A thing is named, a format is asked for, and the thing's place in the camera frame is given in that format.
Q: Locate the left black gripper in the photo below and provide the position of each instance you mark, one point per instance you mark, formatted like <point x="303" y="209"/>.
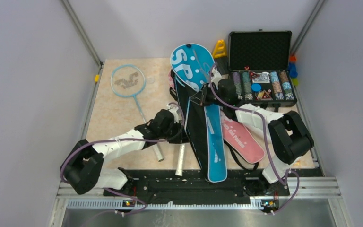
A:
<point x="183" y="138"/>

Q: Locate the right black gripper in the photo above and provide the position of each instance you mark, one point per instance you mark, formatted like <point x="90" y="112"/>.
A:
<point x="207" y="88"/>

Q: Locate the blue racket cover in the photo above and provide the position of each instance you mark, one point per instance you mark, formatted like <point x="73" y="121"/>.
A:
<point x="191" y="65"/>

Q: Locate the blue badminton racket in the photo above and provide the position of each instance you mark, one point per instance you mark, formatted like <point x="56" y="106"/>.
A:
<point x="128" y="81"/>
<point x="180" y="161"/>

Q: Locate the clear tube lid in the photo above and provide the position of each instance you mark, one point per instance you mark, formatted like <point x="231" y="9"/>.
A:
<point x="150" y="80"/>

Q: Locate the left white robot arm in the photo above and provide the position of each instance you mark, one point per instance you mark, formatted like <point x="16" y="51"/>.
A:
<point x="83" y="168"/>

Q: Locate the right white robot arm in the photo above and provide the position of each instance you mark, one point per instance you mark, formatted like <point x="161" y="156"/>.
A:
<point x="286" y="137"/>

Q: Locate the dark grey building plate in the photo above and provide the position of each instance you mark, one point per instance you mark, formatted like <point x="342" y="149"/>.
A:
<point x="222" y="65"/>

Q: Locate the yellow letter A toy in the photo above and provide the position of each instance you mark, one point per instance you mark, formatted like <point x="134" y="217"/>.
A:
<point x="220" y="49"/>

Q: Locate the black poker chip case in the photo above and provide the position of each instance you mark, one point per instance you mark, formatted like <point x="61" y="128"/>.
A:
<point x="259" y="65"/>

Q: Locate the pink racket cover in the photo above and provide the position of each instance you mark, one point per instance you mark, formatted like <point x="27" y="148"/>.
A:
<point x="244" y="148"/>

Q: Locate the coloured toys in corner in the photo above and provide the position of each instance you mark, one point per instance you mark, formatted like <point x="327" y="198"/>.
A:
<point x="292" y="70"/>

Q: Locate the red white card box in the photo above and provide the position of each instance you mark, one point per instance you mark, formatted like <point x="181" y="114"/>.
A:
<point x="297" y="164"/>

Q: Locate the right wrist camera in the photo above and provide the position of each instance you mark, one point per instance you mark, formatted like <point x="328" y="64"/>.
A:
<point x="215" y="76"/>

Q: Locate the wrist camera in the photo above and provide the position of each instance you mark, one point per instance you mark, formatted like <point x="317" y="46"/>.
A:
<point x="215" y="76"/>
<point x="175" y="110"/>

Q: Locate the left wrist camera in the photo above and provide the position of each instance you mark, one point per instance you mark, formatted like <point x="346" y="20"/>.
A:
<point x="175" y="110"/>

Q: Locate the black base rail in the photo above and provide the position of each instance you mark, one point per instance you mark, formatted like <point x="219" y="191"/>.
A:
<point x="163" y="186"/>

